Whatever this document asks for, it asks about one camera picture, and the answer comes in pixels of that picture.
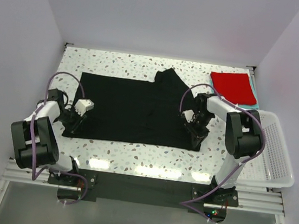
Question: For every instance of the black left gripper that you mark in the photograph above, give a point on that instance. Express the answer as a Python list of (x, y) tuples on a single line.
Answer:
[(73, 128)]

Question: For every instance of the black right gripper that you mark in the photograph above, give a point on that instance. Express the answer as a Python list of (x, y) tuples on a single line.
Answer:
[(197, 133)]

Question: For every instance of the black t shirt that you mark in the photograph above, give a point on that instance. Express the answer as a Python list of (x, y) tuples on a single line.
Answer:
[(136, 111)]

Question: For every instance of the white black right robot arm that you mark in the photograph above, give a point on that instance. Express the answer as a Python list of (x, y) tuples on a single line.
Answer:
[(244, 138)]

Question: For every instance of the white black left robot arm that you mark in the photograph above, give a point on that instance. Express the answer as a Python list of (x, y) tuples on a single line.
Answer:
[(34, 141)]

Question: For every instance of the folded red t shirt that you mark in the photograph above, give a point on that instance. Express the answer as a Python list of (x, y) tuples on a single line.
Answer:
[(234, 87)]

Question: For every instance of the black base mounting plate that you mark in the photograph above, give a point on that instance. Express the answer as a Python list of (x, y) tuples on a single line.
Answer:
[(93, 185)]

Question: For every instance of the white plastic basket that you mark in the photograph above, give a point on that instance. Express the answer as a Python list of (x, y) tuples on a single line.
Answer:
[(272, 169)]

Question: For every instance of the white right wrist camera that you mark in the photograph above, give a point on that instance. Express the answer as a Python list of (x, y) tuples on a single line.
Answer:
[(188, 116)]

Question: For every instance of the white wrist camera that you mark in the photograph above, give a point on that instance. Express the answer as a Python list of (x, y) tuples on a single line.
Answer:
[(188, 116), (83, 105)]

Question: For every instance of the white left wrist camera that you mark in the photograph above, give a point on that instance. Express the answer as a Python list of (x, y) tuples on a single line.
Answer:
[(83, 105)]

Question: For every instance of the aluminium rail frame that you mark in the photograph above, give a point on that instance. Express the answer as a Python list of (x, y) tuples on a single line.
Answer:
[(27, 201)]

